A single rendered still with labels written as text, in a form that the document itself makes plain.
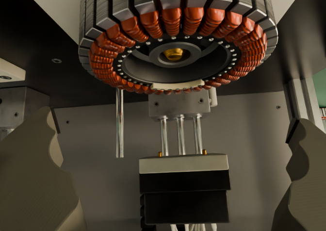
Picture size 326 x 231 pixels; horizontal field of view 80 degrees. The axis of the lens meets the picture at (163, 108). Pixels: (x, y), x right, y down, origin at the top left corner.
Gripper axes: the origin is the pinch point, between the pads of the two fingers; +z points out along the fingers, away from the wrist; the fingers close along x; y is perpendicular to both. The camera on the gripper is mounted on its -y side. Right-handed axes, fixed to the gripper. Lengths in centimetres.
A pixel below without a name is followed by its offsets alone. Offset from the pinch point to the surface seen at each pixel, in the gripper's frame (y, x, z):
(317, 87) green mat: 10.4, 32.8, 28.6
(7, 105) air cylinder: 8.4, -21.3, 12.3
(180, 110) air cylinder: 6.6, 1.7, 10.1
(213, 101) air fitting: 5.8, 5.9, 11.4
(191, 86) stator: 0.3, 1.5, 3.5
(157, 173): 6.4, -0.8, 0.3
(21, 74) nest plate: 2.7, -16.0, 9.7
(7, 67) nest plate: 1.4, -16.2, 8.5
